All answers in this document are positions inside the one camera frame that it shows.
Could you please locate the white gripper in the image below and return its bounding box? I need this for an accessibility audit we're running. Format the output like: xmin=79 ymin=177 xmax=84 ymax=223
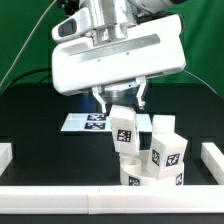
xmin=52 ymin=14 xmax=186 ymax=114

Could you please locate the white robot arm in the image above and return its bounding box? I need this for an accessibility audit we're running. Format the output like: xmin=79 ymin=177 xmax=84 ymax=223
xmin=52 ymin=0 xmax=186 ymax=108

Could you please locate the white front fence bar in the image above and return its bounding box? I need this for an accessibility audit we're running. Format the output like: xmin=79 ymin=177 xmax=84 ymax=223
xmin=0 ymin=185 xmax=224 ymax=214

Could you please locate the black cable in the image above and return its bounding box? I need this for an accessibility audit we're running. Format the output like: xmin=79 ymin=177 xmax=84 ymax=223
xmin=0 ymin=68 xmax=54 ymax=96

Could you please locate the white marker base plate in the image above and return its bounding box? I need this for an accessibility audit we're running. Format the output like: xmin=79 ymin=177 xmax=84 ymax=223
xmin=61 ymin=113 xmax=152 ymax=133

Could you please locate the white right fence bar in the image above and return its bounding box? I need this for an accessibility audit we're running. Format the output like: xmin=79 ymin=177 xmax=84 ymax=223
xmin=201 ymin=142 xmax=224 ymax=185

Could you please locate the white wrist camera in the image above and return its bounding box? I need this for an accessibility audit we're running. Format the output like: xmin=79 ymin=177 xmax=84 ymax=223
xmin=52 ymin=7 xmax=94 ymax=43

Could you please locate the white fence bar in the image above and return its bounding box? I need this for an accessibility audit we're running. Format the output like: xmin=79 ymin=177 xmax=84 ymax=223
xmin=0 ymin=185 xmax=224 ymax=214
xmin=201 ymin=142 xmax=224 ymax=185
xmin=0 ymin=143 xmax=13 ymax=176

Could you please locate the white cable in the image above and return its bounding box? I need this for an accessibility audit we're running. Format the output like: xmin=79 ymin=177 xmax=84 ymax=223
xmin=0 ymin=0 xmax=58 ymax=88

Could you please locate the white left fence bar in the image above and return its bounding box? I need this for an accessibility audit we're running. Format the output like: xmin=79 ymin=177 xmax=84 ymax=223
xmin=0 ymin=143 xmax=13 ymax=176

